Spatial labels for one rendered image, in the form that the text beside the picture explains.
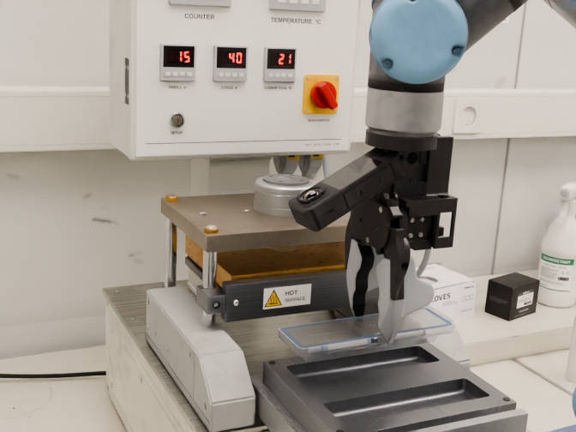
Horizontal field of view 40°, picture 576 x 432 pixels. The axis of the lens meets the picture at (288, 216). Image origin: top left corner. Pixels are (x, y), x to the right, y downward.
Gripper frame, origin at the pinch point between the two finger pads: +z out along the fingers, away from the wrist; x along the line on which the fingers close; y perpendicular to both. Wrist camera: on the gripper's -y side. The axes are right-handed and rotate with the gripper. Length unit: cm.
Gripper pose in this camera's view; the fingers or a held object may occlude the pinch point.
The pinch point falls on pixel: (368, 321)
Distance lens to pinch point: 85.0
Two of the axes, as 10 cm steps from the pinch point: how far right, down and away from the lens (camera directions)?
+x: -4.2, -2.5, 8.7
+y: 9.1, -0.7, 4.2
